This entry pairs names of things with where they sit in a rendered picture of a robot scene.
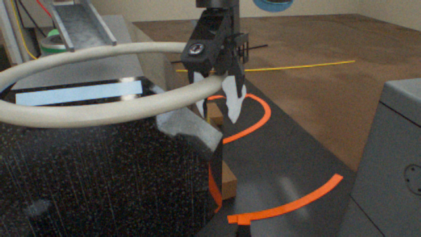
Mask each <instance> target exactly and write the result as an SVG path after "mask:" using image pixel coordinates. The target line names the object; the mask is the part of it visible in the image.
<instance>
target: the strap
mask: <svg viewBox="0 0 421 237"><path fill-rule="evenodd" d="M247 96H249V97H252V98H253V99H256V100H257V101H259V102H260V103H262V105H263V107H264V109H265V115H264V117H263V119H262V120H260V121H259V122H258V123H256V124H255V125H253V126H252V127H250V128H248V129H246V130H244V131H242V132H240V133H239V134H235V135H233V136H230V137H228V138H224V140H223V144H226V143H228V142H231V141H234V140H235V139H238V138H240V137H242V136H244V135H246V134H249V133H251V132H252V131H254V130H256V129H258V128H259V127H260V126H262V125H263V124H264V123H265V122H266V121H267V120H268V119H269V117H270V108H269V106H268V105H267V104H266V102H265V101H263V100H262V99H260V98H258V97H256V96H254V95H252V94H245V97H247ZM221 97H222V96H221V95H217V96H212V97H208V99H207V100H210V99H216V98H221ZM245 97H244V98H245ZM342 178H343V177H342V176H340V175H338V174H335V175H333V176H332V178H331V179H330V180H329V181H328V182H327V183H325V185H324V186H323V187H321V188H319V189H317V190H315V191H314V192H312V193H310V194H308V195H306V196H303V197H302V198H301V199H298V200H297V201H294V202H291V203H288V204H285V205H283V206H279V207H275V208H272V209H270V210H266V211H259V212H254V213H244V214H238V215H241V216H250V220H255V219H263V218H268V217H273V216H276V215H281V214H284V213H287V212H290V211H291V210H294V209H297V208H299V207H301V206H304V205H306V204H308V203H310V202H312V201H314V200H316V199H317V198H319V197H320V196H323V195H324V194H326V193H327V192H329V191H330V190H331V189H332V188H333V187H335V186H336V185H337V183H338V182H339V181H340V180H341V179H342ZM238 215H229V216H228V220H229V223H237V216H238Z"/></svg>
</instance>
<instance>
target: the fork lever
mask: <svg viewBox="0 0 421 237"><path fill-rule="evenodd" d="M44 1H45V4H46V5H47V8H48V10H49V13H50V15H51V18H52V19H53V20H54V22H55V25H56V27H57V30H58V32H59V34H60V36H61V39H62V41H63V43H64V46H65V48H66V51H67V52H68V51H69V52H70V53H74V51H75V50H80V49H87V48H93V47H97V46H103V45H112V46H116V45H117V42H116V40H115V38H114V36H113V35H112V33H111V31H110V30H109V28H108V27H107V25H106V24H105V23H104V22H103V20H102V19H101V17H100V15H99V13H98V12H97V11H96V10H95V8H94V6H93V5H92V4H91V2H90V0H79V1H80V3H81V4H74V5H55V6H54V4H53V2H52V0H44ZM117 56H118V55H116V56H110V57H117ZM104 58H109V57H99V58H95V59H88V60H84V61H81V62H77V63H84V62H88V61H92V60H97V59H104ZM77 63H72V64H77Z"/></svg>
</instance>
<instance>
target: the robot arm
mask: <svg viewBox="0 0 421 237"><path fill-rule="evenodd" d="M252 1H253V3H254V4H255V5H256V6H257V7H258V8H260V9H262V10H263V11H266V12H269V13H280V12H283V11H285V10H287V9H288V8H289V7H290V6H291V4H292V3H293V2H294V0H252ZM195 6H196V7H197V8H206V10H204V11H203V13H202V14H201V16H200V17H199V19H198V21H197V23H196V25H195V28H194V30H193V32H192V34H191V36H190V38H189V39H188V41H187V43H186V46H185V47H184V50H183V51H182V54H181V56H180V58H181V60H182V63H183V65H184V68H185V70H187V76H188V80H189V84H194V83H196V82H198V81H201V80H202V79H204V78H206V77H208V76H209V74H210V71H213V72H219V73H220V75H224V74H225V73H226V71H228V76H227V77H226V78H225V79H223V81H222V89H223V91H224V93H226V96H227V102H226V104H227V106H228V117H229V119H230V120H231V122H232V123H235V122H236V120H237V119H238V117H239V114H240V110H241V103H242V101H243V99H244V97H245V94H246V89H245V85H243V84H244V81H245V69H244V66H243V64H245V63H246V62H248V61H249V33H241V32H240V0H195ZM245 43H246V57H245ZM241 46H243V51H241ZM242 57H243V64H242V63H241V58H242ZM207 99H208V98H205V99H202V100H200V101H198V102H196V105H197V108H198V110H199V112H200V114H201V116H202V118H204V119H205V118H206V117H207V109H208V108H207Z"/></svg>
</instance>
